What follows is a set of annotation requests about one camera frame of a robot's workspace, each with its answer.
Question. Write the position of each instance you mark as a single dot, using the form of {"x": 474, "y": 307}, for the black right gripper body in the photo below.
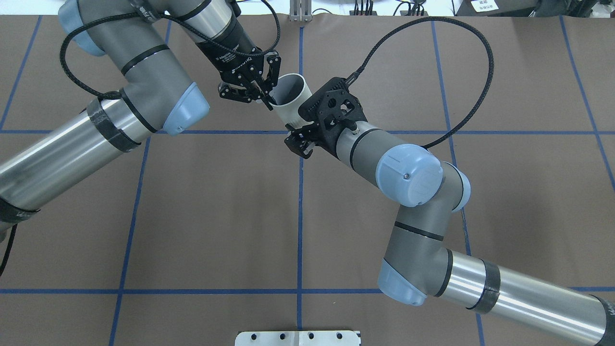
{"x": 321, "y": 140}

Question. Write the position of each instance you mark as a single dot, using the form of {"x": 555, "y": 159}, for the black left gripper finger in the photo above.
{"x": 266, "y": 72}
{"x": 244, "y": 89}

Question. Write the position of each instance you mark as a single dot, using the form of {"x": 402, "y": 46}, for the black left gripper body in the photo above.
{"x": 231, "y": 52}

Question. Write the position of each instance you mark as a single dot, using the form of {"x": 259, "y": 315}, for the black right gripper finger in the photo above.
{"x": 301, "y": 141}

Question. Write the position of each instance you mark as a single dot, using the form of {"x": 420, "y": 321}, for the white plastic cup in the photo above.
{"x": 289, "y": 94}

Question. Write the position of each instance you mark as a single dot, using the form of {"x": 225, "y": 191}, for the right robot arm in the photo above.
{"x": 417, "y": 265}

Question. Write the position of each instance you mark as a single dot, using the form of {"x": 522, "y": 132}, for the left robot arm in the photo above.
{"x": 159, "y": 95}

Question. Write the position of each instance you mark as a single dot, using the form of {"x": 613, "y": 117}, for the black power strip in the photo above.
{"x": 362, "y": 8}

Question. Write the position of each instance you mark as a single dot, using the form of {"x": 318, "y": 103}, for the aluminium frame post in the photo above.
{"x": 300, "y": 11}

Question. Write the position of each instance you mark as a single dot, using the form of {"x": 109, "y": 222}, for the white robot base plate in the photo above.
{"x": 299, "y": 338}

